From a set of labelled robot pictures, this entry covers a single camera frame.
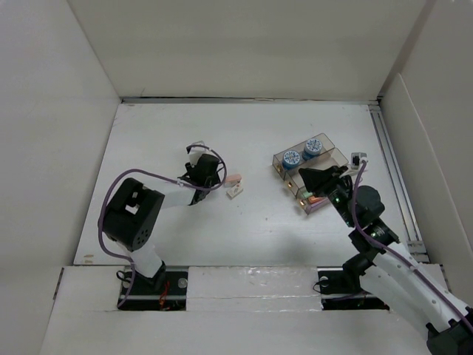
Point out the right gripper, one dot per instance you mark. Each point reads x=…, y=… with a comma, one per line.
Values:
x=315, y=180

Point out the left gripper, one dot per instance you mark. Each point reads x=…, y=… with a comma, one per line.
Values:
x=213, y=180

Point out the blue round jar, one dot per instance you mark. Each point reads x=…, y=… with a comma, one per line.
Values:
x=291, y=159
x=312, y=148

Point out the white staples box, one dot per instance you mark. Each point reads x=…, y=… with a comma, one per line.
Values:
x=235, y=191

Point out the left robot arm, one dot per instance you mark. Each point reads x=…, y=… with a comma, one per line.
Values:
x=130, y=211

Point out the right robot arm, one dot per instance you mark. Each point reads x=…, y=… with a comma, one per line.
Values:
x=384, y=268

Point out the pink mini stapler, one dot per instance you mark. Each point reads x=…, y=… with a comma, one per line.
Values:
x=232, y=180

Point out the clear three-drawer organizer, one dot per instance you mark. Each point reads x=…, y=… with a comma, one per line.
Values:
x=330, y=156

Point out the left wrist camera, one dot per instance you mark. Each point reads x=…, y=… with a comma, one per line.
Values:
x=195, y=150

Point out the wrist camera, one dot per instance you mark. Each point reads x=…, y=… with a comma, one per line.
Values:
x=356, y=160
x=195, y=150

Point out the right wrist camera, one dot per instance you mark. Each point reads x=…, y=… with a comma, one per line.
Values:
x=356, y=160

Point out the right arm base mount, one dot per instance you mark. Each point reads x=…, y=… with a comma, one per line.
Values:
x=338, y=293

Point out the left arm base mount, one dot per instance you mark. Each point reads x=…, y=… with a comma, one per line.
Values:
x=168, y=294

